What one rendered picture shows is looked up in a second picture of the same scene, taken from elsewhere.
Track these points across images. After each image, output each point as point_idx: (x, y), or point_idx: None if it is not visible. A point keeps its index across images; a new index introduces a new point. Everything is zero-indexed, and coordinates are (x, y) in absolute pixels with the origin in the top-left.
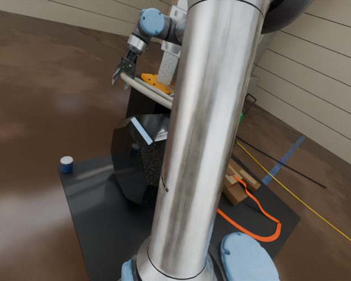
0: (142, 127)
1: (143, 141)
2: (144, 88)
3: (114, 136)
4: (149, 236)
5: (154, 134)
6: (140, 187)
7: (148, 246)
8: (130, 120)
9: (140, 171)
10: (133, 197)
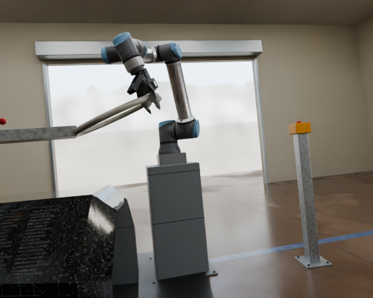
0: (103, 190)
1: (118, 194)
2: None
3: (115, 287)
4: (188, 120)
5: (99, 187)
6: (135, 247)
7: (190, 116)
8: (103, 202)
9: (131, 227)
10: (137, 285)
